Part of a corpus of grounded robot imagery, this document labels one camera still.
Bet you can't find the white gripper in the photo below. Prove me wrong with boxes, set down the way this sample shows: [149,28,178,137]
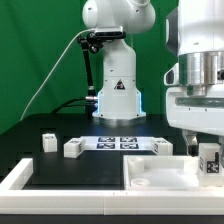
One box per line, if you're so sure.
[166,84,224,156]

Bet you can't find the white square tabletop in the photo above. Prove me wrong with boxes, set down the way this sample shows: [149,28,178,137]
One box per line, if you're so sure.
[123,155,216,190]

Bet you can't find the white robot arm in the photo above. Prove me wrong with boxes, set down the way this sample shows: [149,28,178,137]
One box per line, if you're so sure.
[82,0,224,149]

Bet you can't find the fiducial marker sheet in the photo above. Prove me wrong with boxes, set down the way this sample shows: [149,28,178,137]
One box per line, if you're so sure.
[83,136,153,151]

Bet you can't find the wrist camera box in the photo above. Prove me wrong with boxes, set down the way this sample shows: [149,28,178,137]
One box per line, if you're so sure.
[164,63,179,86]

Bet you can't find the black base cables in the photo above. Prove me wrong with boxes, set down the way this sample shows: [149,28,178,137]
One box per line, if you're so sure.
[50,96,100,116]

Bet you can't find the front camera on mount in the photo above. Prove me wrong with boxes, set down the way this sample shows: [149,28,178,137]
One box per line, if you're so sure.
[94,26,126,39]

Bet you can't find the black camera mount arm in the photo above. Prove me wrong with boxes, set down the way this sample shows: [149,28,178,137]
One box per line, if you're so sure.
[77,35,96,117]

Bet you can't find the grey camera cable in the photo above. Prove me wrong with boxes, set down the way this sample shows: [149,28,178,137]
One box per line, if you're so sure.
[19,27,96,122]

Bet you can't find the white U-shaped fence frame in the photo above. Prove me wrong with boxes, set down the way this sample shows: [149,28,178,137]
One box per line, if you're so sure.
[0,158,224,215]

